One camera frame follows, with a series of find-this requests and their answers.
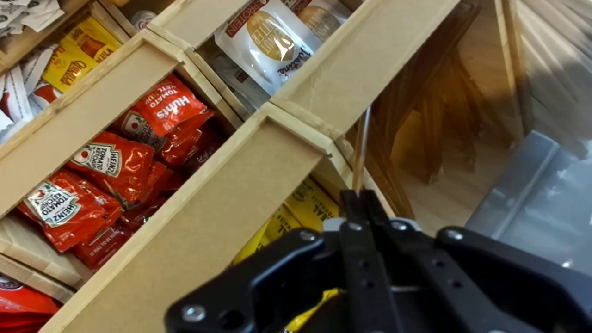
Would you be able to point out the bamboo tiered condiment organizer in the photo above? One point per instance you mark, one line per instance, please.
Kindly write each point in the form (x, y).
(382, 61)

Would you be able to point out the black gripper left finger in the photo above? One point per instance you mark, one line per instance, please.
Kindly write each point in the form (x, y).
(370, 302)

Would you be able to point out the white sauce packets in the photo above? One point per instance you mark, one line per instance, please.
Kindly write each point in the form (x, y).
(270, 39)

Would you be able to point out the white sugar packets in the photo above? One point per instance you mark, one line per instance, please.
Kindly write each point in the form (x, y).
(24, 93)

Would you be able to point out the yellow mustard packets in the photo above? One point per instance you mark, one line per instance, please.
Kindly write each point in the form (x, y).
(305, 207)

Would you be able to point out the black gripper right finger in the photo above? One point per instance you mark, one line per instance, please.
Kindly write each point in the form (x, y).
(429, 287)

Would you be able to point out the thin wooden stirrer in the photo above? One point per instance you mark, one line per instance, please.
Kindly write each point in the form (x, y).
(360, 141)

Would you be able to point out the red ketchup packets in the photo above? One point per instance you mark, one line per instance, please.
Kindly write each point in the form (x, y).
(107, 187)

